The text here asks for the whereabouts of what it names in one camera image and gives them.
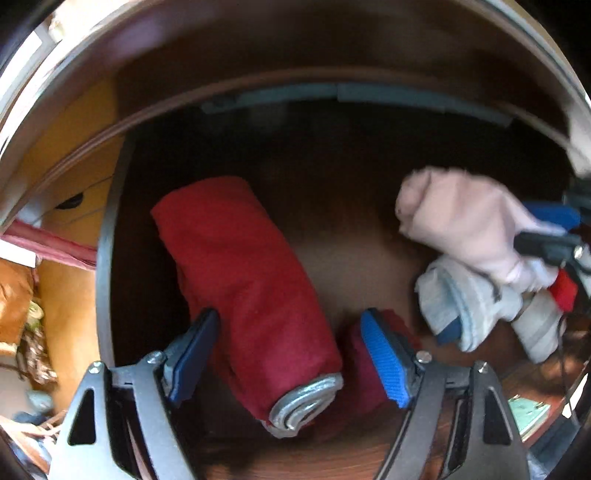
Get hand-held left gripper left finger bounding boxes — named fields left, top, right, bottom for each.
left=54, top=308, right=221, bottom=480

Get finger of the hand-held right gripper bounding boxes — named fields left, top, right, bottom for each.
left=513, top=231, right=585, bottom=268
left=524, top=202, right=583, bottom=232

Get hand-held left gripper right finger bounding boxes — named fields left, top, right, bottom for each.
left=360, top=308, right=529, bottom=480

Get bright red underwear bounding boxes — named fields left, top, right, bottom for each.
left=549, top=270, right=579, bottom=315

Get red underwear grey waistband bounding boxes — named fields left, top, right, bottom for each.
left=150, top=175, right=345, bottom=439

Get pink underwear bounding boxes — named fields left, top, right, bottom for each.
left=394, top=166, right=561, bottom=285

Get washing machine drum opening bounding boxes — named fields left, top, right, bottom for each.
left=95, top=99, right=591, bottom=480

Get light grey underwear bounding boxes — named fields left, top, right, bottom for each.
left=510, top=291, right=567, bottom=365

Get floral cloth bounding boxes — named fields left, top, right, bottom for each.
left=16, top=300, right=59, bottom=387

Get green booklet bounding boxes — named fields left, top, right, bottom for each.
left=508, top=397, right=553, bottom=442

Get black cable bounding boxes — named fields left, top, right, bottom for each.
left=554, top=295, right=583, bottom=417

